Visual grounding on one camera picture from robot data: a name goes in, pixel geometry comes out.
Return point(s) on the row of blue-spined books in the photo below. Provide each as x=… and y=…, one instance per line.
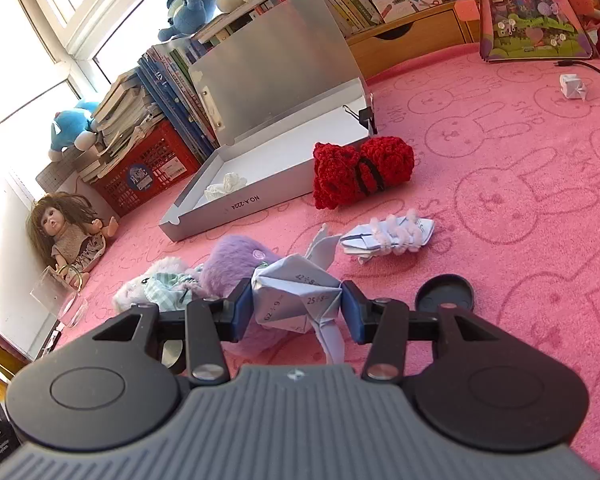
x=172, y=85

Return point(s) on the white fabric flower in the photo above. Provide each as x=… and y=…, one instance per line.
x=225, y=187

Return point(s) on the brown-haired doll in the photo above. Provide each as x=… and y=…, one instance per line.
x=65, y=230

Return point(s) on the stack of worn books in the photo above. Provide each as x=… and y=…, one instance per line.
x=120, y=115

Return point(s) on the grey lidded storage box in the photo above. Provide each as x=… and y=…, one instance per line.
x=280, y=90

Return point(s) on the low stack of books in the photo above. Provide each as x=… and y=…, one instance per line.
x=250, y=10

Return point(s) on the printed paper origami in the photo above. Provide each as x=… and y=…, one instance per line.
x=300, y=292

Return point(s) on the blue white plush toy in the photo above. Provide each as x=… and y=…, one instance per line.
x=70, y=127

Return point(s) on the grey cutting mat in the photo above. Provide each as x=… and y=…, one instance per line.
x=55, y=177

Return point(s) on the small white checkered plush toy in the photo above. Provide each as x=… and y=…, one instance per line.
x=152, y=282

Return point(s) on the black round lid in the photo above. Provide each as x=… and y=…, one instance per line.
x=445, y=290

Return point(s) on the white window frame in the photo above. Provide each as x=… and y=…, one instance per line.
x=45, y=25

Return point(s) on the red crocheted bundle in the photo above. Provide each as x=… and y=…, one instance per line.
x=360, y=170

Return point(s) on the clear glass cup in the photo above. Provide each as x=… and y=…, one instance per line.
x=55, y=300

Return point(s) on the small white paper cube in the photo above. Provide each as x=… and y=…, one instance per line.
x=572, y=86

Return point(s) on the pink rabbit-print mat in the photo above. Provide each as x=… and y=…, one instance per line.
x=480, y=170

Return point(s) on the black binder clip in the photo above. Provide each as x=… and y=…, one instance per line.
x=364, y=112

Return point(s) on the wooden drawer organizer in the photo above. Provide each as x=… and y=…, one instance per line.
x=405, y=40

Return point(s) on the round mirror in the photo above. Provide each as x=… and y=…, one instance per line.
x=172, y=357

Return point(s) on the pink triangular toy package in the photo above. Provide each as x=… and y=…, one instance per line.
x=530, y=15

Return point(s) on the purple plush toy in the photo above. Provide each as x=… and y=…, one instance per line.
x=227, y=265

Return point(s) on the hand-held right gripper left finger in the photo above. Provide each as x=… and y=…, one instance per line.
x=242, y=312

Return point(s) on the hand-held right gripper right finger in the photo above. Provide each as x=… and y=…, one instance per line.
x=352, y=317

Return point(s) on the blue elephant plush toy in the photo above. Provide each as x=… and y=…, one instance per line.
x=187, y=10

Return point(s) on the red plastic basket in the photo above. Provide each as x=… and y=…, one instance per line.
x=145, y=170

